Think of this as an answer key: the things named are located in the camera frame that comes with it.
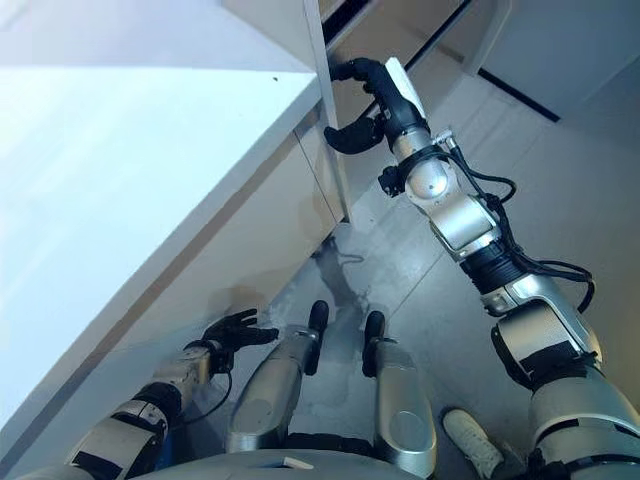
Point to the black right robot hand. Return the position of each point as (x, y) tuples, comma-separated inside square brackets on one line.
[(395, 105)]

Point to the silver robot left leg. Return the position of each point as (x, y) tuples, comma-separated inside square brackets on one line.
[(270, 390)]

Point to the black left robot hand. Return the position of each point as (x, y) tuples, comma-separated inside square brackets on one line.
[(235, 332)]

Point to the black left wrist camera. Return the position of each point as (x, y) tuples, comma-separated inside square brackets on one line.
[(224, 361)]

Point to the white tall cabinet panel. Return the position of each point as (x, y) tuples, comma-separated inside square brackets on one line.
[(327, 100)]

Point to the stainless steel fridge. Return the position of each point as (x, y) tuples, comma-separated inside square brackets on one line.
[(450, 55)]

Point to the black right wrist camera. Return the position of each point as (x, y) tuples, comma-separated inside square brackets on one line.
[(391, 180)]

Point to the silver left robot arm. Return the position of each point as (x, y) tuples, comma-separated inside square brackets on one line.
[(130, 425)]

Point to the white sneaker shoe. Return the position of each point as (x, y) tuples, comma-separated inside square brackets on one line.
[(470, 440)]

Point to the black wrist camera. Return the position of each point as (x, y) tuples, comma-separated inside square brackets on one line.
[(224, 361), (391, 180)]

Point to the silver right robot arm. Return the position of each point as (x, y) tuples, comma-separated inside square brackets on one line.
[(465, 215)]

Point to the silver robot torso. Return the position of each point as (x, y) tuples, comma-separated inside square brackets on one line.
[(300, 467)]

